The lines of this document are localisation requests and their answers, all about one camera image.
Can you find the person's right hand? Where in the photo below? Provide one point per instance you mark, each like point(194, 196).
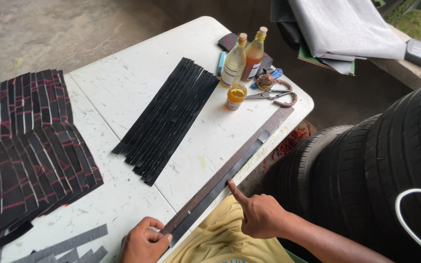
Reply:
point(263, 217)

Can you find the person's left hand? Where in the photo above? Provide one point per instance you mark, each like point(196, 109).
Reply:
point(141, 246)

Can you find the long black rubber strip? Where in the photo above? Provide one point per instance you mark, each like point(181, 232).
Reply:
point(210, 199)

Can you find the long rusty metal ruler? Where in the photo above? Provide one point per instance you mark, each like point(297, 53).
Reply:
point(225, 171)

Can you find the person's yellow shirt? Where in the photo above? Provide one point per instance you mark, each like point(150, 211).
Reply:
point(217, 237)

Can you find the black rubber tyre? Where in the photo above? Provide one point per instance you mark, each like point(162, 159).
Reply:
point(342, 175)
point(411, 146)
point(302, 175)

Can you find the pile of grey strips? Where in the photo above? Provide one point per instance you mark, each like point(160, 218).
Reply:
point(68, 246)

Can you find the small jar of amber glue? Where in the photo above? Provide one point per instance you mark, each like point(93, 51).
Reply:
point(235, 96)

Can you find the row of black cut strips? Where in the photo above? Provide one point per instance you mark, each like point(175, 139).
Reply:
point(166, 122)

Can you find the round brown ball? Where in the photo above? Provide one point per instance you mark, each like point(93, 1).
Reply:
point(265, 81)

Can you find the stack of black red-lined sheets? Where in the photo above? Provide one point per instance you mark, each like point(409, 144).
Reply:
point(27, 146)

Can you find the glass bottle with clear liquid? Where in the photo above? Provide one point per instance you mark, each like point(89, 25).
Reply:
point(233, 65)

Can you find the glass bottle with orange liquid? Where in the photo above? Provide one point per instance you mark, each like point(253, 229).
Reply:
point(253, 58)

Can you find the blue marker pen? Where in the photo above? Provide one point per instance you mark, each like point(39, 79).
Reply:
point(221, 62)

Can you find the green board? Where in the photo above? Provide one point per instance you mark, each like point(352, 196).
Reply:
point(307, 56)

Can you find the black flat box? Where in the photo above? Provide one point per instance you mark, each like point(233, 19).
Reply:
point(228, 41)

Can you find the black folded sheet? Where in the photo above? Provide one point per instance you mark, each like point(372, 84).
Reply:
point(287, 25)

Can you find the grey fabric sheet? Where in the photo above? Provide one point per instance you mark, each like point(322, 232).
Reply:
point(342, 33)

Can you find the dry leaf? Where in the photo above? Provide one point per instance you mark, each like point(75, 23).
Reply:
point(18, 63)

